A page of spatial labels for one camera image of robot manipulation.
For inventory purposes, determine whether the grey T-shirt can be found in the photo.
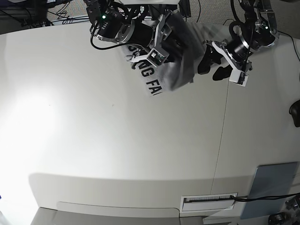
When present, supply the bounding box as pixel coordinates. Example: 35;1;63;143
132;13;206;96

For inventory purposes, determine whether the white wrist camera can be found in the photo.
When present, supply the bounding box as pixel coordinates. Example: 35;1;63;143
146;47;169;67
229;70;248;87

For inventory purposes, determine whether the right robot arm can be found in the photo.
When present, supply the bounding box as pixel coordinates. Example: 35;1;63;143
85;0;175;67

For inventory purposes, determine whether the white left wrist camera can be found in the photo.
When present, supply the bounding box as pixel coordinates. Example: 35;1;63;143
229;70;248;87

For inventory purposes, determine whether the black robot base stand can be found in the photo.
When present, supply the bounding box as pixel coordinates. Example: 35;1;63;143
146;4;181;21

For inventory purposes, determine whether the black cable over tablet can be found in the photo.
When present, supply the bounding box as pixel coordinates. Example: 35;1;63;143
230;193;300;202

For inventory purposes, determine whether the blue-grey tablet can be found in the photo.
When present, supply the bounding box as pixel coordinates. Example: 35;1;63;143
240;162;298;220

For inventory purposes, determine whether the black object at right edge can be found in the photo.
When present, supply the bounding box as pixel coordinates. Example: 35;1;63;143
289;100;300;128

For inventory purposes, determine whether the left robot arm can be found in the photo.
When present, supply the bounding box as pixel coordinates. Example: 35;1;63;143
197;0;278;86

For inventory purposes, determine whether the black cable on table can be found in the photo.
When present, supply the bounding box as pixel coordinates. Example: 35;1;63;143
222;19;300;59

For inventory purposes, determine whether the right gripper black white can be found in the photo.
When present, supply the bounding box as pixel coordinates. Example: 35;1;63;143
131;15;172;63

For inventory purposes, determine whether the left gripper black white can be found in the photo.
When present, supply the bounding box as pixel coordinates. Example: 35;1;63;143
197;39;252;81

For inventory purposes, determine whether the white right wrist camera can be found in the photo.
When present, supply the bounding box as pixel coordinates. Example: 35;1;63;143
146;47;169;67

